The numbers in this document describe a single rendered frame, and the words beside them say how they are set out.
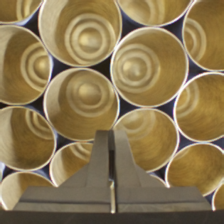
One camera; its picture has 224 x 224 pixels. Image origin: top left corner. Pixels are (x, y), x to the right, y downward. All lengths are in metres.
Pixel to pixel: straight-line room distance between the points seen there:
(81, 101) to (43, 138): 0.08
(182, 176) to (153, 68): 0.15
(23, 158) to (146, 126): 0.16
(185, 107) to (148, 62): 0.08
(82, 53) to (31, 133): 0.13
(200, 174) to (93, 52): 0.21
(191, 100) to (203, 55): 0.06
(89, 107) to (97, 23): 0.11
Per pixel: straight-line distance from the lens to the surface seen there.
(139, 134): 0.24
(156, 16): 0.24
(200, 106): 0.25
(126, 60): 0.22
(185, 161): 0.27
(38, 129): 0.26
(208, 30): 0.25
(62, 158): 0.22
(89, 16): 0.23
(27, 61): 0.24
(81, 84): 0.22
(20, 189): 0.26
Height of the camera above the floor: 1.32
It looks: 74 degrees down
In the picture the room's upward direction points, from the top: 175 degrees clockwise
